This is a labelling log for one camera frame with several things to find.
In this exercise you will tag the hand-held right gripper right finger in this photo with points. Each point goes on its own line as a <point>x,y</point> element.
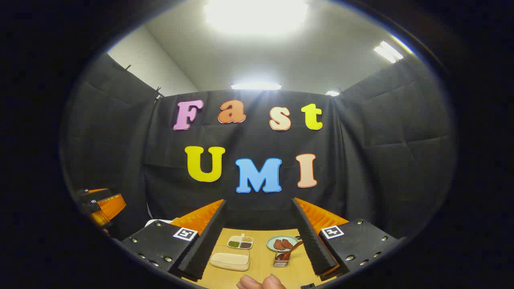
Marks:
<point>313,245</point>

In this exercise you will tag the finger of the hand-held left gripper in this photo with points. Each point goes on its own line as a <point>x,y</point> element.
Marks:
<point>94,195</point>
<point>112,206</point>

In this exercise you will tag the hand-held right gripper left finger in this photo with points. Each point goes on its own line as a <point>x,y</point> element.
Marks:
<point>204,245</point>

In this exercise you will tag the brown wooden spoon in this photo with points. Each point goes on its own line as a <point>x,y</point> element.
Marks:
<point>291,249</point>

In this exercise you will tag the clear box of rice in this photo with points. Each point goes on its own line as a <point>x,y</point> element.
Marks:
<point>229,261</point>

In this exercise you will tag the red meat slice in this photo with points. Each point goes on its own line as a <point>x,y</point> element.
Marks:
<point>287,243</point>
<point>278,244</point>

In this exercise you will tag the white divided dish of beans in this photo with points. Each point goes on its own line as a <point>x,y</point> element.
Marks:
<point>240,242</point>

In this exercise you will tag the pale green plate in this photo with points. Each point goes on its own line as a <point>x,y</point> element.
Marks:
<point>271,243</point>

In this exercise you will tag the black backdrop cloth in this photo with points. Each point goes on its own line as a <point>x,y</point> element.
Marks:
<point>249,136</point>

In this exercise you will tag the ceiling light panel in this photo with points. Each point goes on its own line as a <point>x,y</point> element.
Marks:
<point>332,93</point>
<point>388,52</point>

